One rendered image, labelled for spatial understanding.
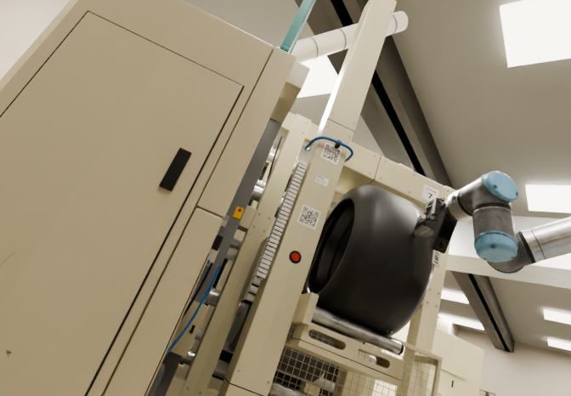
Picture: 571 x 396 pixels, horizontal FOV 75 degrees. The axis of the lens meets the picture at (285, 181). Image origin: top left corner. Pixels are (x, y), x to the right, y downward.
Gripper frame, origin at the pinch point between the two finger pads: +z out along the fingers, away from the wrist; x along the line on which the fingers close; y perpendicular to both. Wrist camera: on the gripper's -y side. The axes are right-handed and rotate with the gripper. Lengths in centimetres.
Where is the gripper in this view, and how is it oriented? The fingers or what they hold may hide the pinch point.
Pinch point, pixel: (415, 234)
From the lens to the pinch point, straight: 133.4
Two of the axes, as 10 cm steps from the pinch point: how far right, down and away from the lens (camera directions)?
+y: 3.1, -8.0, 5.1
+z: -3.1, 4.2, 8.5
